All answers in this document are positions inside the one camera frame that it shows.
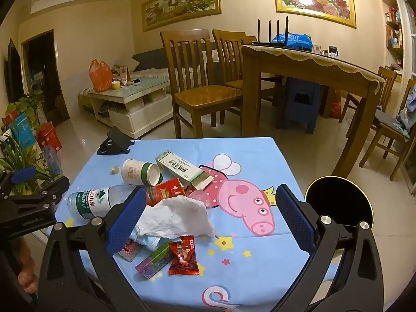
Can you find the blue cartoon printed tablecloth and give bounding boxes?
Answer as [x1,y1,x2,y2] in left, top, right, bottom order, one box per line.
[47,136,342,312]

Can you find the small red foil packet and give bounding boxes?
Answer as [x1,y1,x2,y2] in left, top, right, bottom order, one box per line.
[119,237,144,262]

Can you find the wooden chair with cushion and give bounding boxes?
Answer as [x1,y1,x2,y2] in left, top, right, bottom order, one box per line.
[359,79,416,181]

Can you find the green white carton box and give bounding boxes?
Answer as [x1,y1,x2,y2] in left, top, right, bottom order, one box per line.
[154,150,215,191]

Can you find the blue plastic bag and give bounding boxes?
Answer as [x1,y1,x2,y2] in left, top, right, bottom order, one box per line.
[271,33,314,49]

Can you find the grey seat cushion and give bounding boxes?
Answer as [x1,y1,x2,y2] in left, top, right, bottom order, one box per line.
[374,109,410,137]

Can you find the clear plastic cup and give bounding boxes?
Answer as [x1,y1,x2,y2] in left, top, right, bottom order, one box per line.
[188,188,217,220]

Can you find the grey sofa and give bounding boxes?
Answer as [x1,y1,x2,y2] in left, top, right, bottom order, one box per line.
[132,44,222,85]

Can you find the wooden dining table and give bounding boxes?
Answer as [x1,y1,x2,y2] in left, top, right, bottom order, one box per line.
[241,44,386,179]

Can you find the clear plastic water bottle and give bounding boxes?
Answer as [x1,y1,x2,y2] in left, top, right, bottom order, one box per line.
[67,185,137,224]

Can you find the black round bin gold rim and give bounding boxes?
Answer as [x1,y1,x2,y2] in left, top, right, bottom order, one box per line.
[305,175,374,231]

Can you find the white tissue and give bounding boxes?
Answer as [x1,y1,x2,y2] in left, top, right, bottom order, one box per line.
[135,197,217,238]

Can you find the beige lace table cover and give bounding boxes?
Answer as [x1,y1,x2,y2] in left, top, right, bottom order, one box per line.
[242,44,385,85]

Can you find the black router with antennas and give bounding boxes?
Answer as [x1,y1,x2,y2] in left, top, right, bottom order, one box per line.
[252,16,309,50]

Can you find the wall shelf with goods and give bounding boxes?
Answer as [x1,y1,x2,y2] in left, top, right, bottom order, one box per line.
[383,0,407,72]

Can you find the white coffee table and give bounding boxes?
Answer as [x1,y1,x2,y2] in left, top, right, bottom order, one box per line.
[88,79,174,139]

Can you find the wooden slat-back chair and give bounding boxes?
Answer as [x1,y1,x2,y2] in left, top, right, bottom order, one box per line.
[340,67,399,124]
[161,29,244,139]
[212,29,283,105]

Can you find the orange plastic bag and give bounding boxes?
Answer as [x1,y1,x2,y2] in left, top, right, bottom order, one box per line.
[89,59,113,92]

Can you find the white green paper cup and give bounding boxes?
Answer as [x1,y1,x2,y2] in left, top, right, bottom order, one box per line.
[122,159,163,186]

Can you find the blue gift box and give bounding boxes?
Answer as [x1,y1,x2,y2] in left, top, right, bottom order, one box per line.
[11,114,37,147]

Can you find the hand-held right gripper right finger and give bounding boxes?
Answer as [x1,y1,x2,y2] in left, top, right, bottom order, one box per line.
[272,184,386,312]

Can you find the wall television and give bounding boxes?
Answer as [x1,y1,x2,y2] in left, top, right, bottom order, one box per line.
[5,38,25,105]

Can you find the red candy wrapper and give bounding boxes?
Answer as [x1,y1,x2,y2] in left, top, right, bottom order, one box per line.
[168,235,200,277]

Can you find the black phone stand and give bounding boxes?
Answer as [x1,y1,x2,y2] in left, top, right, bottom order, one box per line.
[97,126,135,155]

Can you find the framed horse painting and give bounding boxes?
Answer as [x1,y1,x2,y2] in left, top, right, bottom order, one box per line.
[141,0,222,32]

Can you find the person's left hand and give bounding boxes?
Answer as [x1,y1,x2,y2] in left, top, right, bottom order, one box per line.
[18,236,39,295]

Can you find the green potted plant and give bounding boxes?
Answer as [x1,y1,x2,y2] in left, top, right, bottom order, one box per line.
[0,91,62,196]

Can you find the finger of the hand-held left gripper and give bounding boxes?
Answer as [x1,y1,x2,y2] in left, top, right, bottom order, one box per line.
[5,176,70,207]
[0,165,37,199]

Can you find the framed peony flower painting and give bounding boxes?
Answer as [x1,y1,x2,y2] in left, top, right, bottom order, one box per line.
[271,0,357,29]

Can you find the light blue floral clothes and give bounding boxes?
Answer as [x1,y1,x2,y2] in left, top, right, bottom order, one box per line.
[395,84,416,134]

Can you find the red gift box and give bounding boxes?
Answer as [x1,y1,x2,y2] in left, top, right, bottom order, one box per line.
[37,122,62,152]

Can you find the green purple wrapper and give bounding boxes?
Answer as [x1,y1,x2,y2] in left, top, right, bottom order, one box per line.
[135,242,174,279]

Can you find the blue face mask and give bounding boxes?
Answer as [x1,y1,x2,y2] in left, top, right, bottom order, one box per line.
[128,227,163,251]

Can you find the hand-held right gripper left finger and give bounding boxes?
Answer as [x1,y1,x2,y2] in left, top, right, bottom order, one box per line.
[37,187,148,312]

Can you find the glass sliding door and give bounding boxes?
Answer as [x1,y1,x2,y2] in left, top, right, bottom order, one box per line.
[398,0,416,196]

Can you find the blue plastic stool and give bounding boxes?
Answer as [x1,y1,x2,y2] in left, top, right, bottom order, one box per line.
[281,77,322,134]

